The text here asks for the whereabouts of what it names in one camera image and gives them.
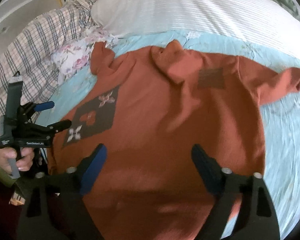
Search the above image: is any person's left hand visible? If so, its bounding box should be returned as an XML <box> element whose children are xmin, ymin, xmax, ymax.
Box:
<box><xmin>0</xmin><ymin>147</ymin><xmax>34</xmax><ymax>175</ymax></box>

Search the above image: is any rust orange knit sweater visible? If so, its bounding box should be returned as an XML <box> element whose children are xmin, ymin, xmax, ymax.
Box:
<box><xmin>48</xmin><ymin>40</ymin><xmax>300</xmax><ymax>239</ymax></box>

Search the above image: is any white pink floral pillow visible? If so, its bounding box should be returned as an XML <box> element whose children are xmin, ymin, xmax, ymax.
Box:
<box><xmin>51</xmin><ymin>27</ymin><xmax>119</xmax><ymax>85</ymax></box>

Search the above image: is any beige plaid blanket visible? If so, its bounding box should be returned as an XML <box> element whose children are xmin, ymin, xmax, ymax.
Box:
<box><xmin>0</xmin><ymin>0</ymin><xmax>96</xmax><ymax>117</ymax></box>

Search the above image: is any white grey striped duvet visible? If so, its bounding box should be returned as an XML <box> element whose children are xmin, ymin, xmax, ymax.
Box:
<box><xmin>91</xmin><ymin>0</ymin><xmax>300</xmax><ymax>60</ymax></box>

